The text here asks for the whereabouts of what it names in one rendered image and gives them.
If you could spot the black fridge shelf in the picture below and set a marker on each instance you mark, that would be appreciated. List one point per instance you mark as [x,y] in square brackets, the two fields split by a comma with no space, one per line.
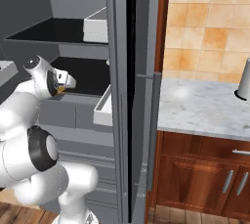
[55,30]
[88,74]

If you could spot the white fridge door bin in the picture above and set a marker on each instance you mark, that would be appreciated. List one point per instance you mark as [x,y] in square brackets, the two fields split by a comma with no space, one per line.
[96,30]
[104,112]

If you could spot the brown wooden cupboard door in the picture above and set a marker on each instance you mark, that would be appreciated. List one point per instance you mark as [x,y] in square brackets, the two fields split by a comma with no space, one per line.
[192,182]
[239,205]

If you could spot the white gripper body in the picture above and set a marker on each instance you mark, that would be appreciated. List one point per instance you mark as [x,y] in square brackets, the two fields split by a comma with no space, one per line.
[69,80]

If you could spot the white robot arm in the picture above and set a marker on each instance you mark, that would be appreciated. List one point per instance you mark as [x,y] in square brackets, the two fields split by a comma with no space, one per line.
[19,156]

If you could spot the orange cheese wedge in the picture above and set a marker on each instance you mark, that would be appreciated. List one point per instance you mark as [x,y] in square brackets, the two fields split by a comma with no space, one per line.
[61,90]

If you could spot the grey fridge door bin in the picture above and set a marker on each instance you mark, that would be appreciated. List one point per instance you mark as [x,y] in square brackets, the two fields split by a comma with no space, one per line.
[6,71]

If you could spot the brown wooden side panel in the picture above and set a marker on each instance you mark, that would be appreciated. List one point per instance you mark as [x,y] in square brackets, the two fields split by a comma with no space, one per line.
[161,22]

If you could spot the grey fridge drawer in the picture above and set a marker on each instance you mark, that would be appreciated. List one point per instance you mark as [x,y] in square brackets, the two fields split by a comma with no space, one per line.
[74,113]

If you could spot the brown wooden drawer front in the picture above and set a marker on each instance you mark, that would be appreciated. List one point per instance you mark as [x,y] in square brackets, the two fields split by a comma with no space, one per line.
[201,146]

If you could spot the grey open fridge door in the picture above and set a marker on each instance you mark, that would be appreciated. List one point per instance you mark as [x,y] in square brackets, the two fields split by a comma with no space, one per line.
[116,71]

